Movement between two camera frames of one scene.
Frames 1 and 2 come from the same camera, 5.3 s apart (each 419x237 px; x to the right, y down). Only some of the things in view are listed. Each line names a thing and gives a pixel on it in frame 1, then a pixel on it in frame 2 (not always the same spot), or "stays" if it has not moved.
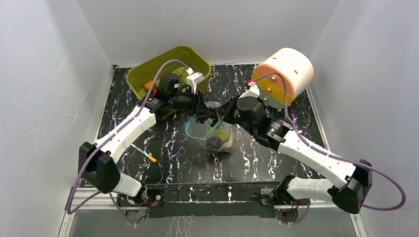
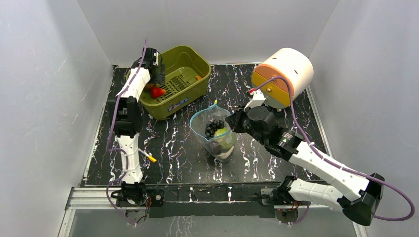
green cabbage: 225,135 stays
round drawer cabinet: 297,67 stays
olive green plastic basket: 147,70 stays
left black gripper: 198,109 -> 159,78
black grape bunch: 201,120 -> 211,128
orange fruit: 147,84 stays
